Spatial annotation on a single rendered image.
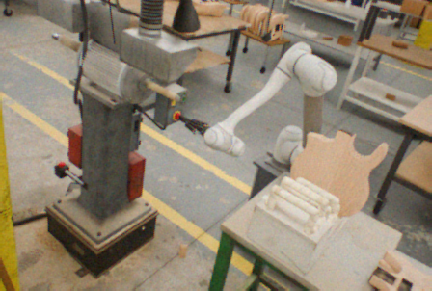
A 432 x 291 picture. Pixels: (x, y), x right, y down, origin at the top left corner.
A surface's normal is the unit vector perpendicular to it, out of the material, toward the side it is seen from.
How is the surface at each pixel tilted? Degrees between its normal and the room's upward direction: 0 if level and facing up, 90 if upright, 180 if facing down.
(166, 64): 90
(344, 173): 90
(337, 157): 90
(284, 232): 90
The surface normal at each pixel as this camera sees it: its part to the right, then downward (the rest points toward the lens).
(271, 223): -0.61, 0.30
